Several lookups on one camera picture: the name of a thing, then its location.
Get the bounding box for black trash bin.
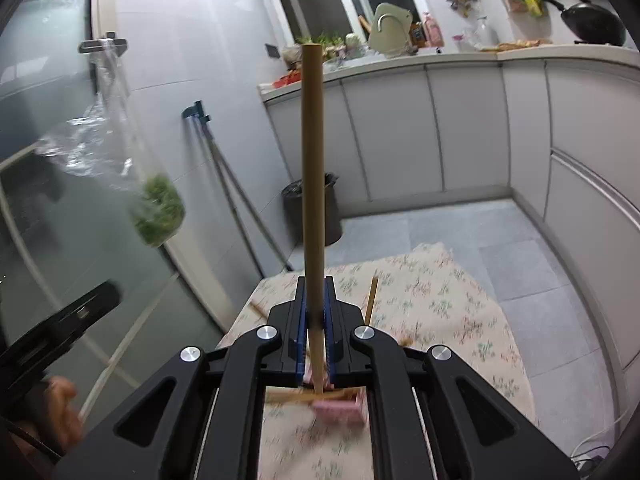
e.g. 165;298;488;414
281;172;344;248

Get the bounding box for floral tablecloth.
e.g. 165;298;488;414
214;242;537;480

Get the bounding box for pink bottle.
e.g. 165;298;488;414
423;12;445;48

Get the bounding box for green cutting board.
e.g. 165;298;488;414
368;2;412;58

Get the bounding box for person's left hand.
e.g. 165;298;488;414
18;376;84;456

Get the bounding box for white cable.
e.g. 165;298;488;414
569;398;634;461

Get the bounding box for potted green plants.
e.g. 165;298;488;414
295;32;364;62

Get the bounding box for mop with blue head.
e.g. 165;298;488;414
181;100;293;278

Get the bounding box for plastic bag with greens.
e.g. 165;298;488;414
36;39;186;248

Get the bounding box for glass sliding door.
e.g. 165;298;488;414
1;0;220;427

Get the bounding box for white kitchen cabinets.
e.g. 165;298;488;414
257;44;640;371

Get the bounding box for pink perforated utensil holder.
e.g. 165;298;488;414
308;377;369;427

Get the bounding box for black wok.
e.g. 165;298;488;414
542;0;626;47

